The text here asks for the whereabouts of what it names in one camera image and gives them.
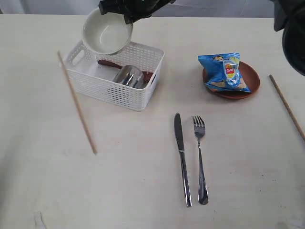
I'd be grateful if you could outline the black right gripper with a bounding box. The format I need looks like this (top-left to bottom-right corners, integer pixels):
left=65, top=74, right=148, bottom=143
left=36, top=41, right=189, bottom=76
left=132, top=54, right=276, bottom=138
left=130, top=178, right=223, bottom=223
left=98, top=0, right=175, bottom=24

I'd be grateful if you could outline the brown round plate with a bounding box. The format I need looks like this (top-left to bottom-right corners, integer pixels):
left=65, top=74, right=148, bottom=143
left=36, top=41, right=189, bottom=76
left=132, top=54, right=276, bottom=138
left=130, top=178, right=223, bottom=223
left=207, top=62, right=260, bottom=100

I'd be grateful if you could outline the white perforated plastic basket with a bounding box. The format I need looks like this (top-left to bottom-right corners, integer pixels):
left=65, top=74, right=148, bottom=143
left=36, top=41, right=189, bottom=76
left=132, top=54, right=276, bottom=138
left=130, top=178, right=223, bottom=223
left=64, top=41, right=164, bottom=111

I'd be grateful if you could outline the shiny steel cup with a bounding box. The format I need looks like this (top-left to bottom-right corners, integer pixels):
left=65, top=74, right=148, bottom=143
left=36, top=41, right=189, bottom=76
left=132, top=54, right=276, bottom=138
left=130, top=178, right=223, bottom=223
left=113, top=65, right=144, bottom=89

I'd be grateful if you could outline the brown wooden spoon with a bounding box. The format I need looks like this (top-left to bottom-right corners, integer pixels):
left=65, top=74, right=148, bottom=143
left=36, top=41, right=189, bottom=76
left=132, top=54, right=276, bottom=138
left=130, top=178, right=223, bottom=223
left=98, top=59, right=153, bottom=83

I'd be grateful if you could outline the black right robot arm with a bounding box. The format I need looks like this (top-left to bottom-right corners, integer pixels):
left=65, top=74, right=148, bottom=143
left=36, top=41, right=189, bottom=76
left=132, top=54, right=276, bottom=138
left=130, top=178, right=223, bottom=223
left=98, top=0, right=305, bottom=75

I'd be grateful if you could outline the silver fork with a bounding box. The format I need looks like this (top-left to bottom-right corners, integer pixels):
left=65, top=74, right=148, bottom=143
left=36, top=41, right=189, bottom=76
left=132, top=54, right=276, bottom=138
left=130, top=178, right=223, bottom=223
left=192, top=115, right=208, bottom=205

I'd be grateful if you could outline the blue chip bag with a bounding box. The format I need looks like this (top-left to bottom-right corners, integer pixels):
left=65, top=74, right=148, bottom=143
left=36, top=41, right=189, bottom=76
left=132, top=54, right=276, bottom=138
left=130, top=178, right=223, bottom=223
left=198, top=52, right=251, bottom=93

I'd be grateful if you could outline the brown wooden chopstick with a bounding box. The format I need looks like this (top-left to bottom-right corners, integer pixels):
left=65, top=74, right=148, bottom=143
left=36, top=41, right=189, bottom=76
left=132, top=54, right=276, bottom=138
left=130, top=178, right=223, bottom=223
left=269, top=74, right=305, bottom=141
left=57, top=51, right=97, bottom=155

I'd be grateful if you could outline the silver table knife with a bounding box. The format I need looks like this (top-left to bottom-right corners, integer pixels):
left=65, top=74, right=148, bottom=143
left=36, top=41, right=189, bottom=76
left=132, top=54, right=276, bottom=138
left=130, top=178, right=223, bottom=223
left=174, top=113, right=192, bottom=207

